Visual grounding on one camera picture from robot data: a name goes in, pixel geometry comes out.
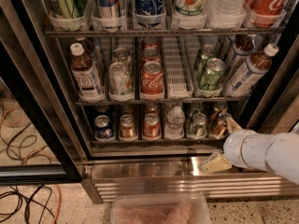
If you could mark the blue pepsi can bottom rear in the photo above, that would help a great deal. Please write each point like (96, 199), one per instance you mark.
(103, 110)

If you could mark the blue pepsi bottle top shelf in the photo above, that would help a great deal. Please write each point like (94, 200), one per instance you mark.
(149, 13)

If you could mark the stainless fridge bottom grille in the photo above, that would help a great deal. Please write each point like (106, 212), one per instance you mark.
(106, 180)

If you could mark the fridge left glass door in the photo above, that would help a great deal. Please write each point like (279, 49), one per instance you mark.
(39, 119)

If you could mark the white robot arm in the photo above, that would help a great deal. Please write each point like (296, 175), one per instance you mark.
(273, 153)

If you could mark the empty white shelf glide tray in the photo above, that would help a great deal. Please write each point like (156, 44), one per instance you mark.
(176, 71)

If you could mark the clear water bottle bottom shelf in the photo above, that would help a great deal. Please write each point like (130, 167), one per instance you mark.
(174, 124)

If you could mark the gold can shelf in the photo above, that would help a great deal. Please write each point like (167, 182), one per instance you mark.
(219, 128)
(217, 108)

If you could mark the red coca-cola can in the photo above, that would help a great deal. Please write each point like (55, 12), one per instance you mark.
(152, 78)
(150, 42)
(151, 55)

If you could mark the iced tea bottle middle left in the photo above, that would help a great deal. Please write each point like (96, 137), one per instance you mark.
(85, 72)

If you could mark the green can middle rear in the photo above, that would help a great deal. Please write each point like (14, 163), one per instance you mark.
(206, 52)

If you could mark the gold can bottom shelf front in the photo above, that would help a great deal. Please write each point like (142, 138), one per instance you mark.
(219, 128)

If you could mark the brown can shelf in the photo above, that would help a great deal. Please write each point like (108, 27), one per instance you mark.
(127, 110)
(127, 126)

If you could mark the red can shelf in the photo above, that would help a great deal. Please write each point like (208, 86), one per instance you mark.
(151, 108)
(151, 125)

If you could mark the gold can bottom shelf rear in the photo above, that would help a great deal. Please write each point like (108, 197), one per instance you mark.
(217, 108)

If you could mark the white 7up can middle front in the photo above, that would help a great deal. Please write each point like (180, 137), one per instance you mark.
(119, 79)

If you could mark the tea bottle middle right rear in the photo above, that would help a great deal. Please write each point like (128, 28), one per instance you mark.
(242, 47)

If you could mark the green can middle front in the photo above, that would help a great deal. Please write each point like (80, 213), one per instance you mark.
(211, 74)

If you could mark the white 7up can middle rear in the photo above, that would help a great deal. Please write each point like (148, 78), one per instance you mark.
(123, 55)

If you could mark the blue red bull can top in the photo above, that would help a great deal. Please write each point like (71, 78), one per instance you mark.
(110, 9)

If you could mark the clear plastic bin with wrap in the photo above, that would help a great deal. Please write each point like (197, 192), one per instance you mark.
(161, 208)

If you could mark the white 7up can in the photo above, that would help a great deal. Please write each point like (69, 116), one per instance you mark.
(119, 79)
(123, 55)

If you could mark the fridge glass door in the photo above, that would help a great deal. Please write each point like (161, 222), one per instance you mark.
(39, 119)
(273, 106)

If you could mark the tea bottle middle right front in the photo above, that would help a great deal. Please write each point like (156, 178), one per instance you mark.
(250, 72)

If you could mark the green can bottom shelf rear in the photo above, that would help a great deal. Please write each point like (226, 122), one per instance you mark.
(195, 108)

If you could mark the red coca-cola bottle top shelf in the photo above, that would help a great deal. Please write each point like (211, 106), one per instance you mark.
(265, 12)

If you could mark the blue pepsi can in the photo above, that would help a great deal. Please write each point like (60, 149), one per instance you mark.
(103, 110)
(103, 127)

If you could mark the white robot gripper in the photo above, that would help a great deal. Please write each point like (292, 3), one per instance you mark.
(235, 149)

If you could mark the brown can bottom shelf front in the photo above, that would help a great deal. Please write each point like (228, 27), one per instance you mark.
(127, 126)

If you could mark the red coca-cola can middle front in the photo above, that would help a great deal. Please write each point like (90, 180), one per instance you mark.
(152, 78)

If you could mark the fridge right glass door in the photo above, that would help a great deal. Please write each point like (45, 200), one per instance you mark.
(273, 106)

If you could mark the blue pepsi can bottom front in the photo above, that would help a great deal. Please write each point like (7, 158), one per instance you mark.
(103, 127)

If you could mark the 7up bottle top shelf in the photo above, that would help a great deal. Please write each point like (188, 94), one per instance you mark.
(189, 8)

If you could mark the red can bottom shelf rear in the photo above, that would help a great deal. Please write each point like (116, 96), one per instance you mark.
(151, 108)

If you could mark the brown can bottom shelf rear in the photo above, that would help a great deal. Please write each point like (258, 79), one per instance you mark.
(127, 110)

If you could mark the red coca-cola can middle rear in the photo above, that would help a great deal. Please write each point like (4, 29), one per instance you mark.
(150, 42)

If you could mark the red can bottom shelf front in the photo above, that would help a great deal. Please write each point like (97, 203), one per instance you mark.
(151, 125)

